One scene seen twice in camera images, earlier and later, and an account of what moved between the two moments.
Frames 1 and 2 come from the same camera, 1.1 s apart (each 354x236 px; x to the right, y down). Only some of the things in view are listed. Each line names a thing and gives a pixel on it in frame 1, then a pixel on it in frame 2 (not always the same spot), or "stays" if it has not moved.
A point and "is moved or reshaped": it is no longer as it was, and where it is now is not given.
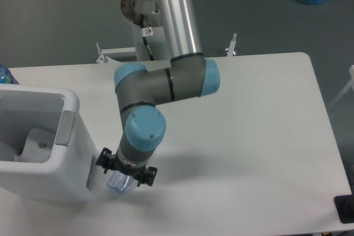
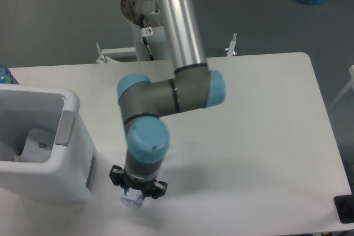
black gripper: (109, 161) → (146, 187)
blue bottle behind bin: (6, 76) stays
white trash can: (68, 177) stays
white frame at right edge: (351, 83) stays
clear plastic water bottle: (119, 182) is moved or reshaped
